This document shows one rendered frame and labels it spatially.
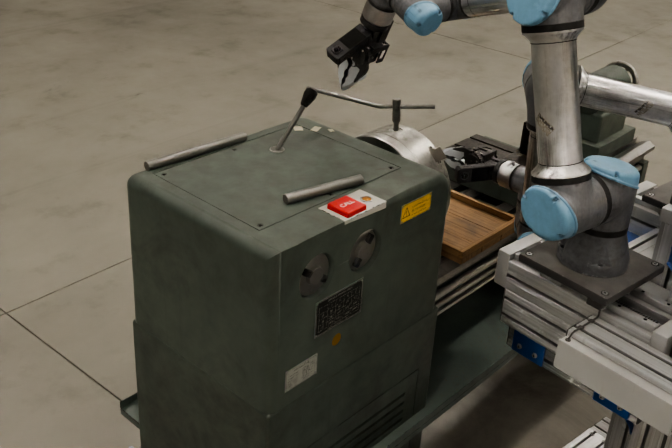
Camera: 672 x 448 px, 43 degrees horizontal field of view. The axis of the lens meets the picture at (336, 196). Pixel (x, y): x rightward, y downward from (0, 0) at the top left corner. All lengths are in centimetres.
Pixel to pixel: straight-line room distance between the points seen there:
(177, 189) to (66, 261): 226
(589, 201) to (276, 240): 61
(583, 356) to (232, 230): 74
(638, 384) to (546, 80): 60
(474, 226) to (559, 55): 101
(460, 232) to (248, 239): 99
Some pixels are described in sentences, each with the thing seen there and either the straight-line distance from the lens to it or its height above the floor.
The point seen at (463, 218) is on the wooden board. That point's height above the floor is 88.
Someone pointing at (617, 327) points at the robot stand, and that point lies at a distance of 189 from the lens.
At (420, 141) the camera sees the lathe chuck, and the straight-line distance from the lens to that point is 225.
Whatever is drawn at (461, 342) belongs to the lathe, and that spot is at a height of 54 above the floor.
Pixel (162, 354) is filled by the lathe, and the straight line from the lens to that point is 210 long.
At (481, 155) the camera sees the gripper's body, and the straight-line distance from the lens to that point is 248.
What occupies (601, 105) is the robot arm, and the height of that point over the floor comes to 134.
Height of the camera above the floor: 210
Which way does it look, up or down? 27 degrees down
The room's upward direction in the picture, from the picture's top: 3 degrees clockwise
